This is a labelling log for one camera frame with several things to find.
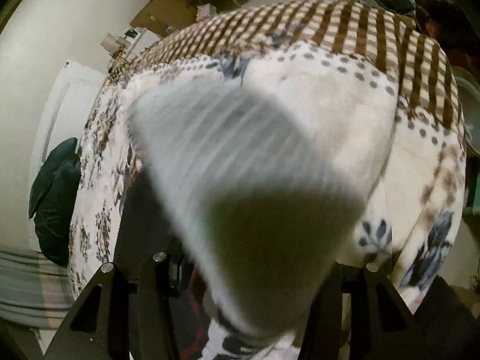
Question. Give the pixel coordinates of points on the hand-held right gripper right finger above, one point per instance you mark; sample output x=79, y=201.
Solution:
x=326, y=307

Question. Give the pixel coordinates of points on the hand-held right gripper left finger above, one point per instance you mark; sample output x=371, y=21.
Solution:
x=153, y=300

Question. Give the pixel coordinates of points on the black sweater with white sleeves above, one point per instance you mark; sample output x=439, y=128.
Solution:
x=225, y=138

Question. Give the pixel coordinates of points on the grey-green curtain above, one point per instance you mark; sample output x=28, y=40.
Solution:
x=26, y=285

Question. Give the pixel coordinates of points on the dark green pillow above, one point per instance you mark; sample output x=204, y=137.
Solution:
x=56, y=202

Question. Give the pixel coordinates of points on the floral blanket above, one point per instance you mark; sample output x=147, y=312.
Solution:
x=337, y=120

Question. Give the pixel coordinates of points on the white bed headboard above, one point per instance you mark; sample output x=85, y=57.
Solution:
x=63, y=101

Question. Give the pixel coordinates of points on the metal basin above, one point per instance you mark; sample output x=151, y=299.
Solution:
x=467, y=93

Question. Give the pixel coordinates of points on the beige table lamp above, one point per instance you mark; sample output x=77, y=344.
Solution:
x=109, y=42

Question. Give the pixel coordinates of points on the white nightstand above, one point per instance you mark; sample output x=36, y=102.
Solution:
x=133, y=36

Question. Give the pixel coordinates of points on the brown checked blanket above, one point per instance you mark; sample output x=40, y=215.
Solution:
x=337, y=26

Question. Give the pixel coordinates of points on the large cardboard box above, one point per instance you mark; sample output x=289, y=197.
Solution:
x=165, y=7

